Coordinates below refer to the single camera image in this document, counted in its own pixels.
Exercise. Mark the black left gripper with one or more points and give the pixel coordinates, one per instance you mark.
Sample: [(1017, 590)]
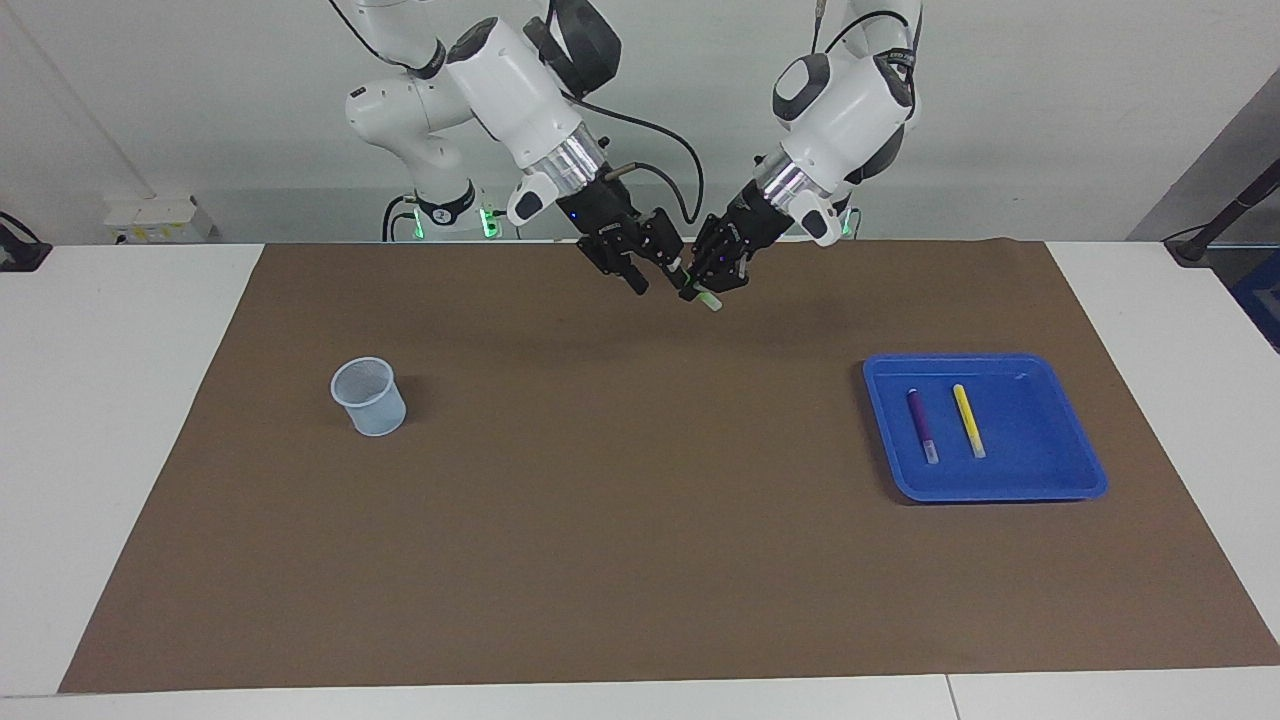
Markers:
[(748, 225)]

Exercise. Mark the black stand pole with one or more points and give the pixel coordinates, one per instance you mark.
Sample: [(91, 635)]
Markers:
[(1230, 210)]

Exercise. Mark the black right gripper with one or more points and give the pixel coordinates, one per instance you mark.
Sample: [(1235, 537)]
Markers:
[(610, 225)]

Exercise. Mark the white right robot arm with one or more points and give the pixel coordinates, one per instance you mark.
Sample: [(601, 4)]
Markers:
[(510, 90)]

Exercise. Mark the brown table mat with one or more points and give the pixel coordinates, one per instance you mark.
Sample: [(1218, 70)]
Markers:
[(620, 480)]

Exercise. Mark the pale blue mesh cup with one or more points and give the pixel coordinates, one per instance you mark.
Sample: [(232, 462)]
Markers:
[(378, 415)]

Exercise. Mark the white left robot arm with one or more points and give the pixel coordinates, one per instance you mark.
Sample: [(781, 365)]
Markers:
[(850, 100)]

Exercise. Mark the purple marker pen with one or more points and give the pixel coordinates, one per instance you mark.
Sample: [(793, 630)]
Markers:
[(922, 425)]

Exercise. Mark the blue plastic tray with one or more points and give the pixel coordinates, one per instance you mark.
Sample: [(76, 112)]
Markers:
[(1020, 460)]

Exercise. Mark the blue box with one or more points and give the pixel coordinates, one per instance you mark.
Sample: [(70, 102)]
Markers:
[(1262, 300)]

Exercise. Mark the black clamp mount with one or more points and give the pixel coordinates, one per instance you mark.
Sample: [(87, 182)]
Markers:
[(20, 250)]

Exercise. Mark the yellow marker pen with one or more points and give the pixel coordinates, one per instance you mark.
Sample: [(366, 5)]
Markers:
[(968, 420)]

